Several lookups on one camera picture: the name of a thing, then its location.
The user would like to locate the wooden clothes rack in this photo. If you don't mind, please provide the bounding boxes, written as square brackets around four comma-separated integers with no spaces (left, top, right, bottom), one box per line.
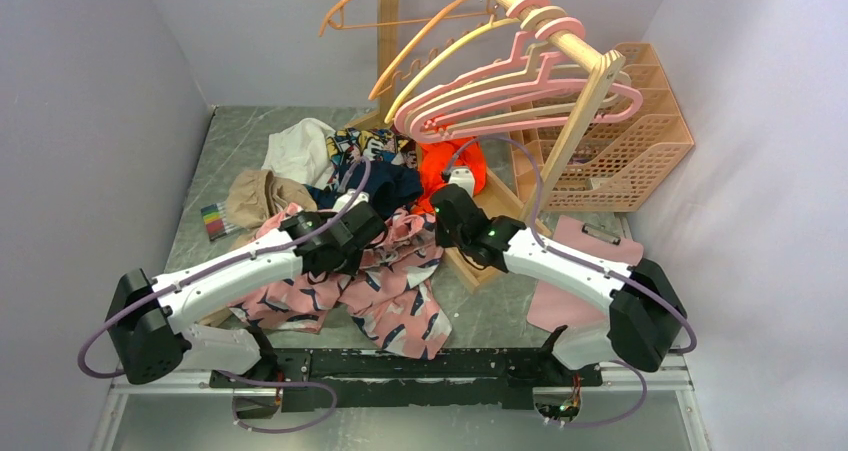
[344,0,627,295]

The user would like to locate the beige shorts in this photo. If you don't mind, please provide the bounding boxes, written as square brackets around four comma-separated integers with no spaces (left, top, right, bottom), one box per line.
[225,169,317,250]

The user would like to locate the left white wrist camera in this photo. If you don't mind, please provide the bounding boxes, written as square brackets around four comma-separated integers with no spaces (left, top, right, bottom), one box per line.
[331,189,370,212]

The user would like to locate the white garment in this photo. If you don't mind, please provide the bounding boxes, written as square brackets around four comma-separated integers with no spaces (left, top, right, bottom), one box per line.
[261,118,335,188]

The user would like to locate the pink patterned shorts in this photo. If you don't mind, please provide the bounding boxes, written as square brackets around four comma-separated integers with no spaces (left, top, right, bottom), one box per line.
[228,209,452,360]

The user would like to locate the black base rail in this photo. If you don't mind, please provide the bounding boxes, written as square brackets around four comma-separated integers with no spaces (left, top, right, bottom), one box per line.
[112,347,694,413]

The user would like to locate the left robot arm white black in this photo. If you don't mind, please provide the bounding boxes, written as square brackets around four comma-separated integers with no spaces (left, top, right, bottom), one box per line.
[107,202,387,385]

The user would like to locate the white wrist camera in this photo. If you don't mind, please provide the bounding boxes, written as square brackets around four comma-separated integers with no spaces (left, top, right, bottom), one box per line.
[331,189,370,212]
[447,166,477,196]

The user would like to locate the orange shorts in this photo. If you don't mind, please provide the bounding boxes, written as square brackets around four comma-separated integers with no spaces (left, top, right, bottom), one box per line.
[412,138,488,214]

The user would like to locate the yellow black patterned garment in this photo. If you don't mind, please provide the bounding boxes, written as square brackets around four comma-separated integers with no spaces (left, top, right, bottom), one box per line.
[325,127,418,170]

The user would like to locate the peach plastic file organizer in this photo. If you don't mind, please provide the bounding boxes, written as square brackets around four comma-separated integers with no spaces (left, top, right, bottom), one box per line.
[543,42,695,212]

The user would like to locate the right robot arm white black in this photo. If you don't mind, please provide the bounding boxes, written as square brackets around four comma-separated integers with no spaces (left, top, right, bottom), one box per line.
[431,184,690,372]

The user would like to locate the navy blue shorts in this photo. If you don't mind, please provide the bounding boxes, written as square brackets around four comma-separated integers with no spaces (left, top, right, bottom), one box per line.
[305,161,424,220]

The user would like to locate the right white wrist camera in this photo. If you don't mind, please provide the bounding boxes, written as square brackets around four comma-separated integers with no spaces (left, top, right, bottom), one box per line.
[447,166,477,196]

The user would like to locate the yellow hanger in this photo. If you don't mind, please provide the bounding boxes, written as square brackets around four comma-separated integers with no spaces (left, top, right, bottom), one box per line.
[384,18,518,124]

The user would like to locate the pink clipboard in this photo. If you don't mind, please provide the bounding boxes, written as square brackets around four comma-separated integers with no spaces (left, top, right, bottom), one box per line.
[527,216,644,332]

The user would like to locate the front orange hanger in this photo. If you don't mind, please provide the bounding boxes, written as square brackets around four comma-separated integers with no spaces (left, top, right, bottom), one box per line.
[368,0,469,100]

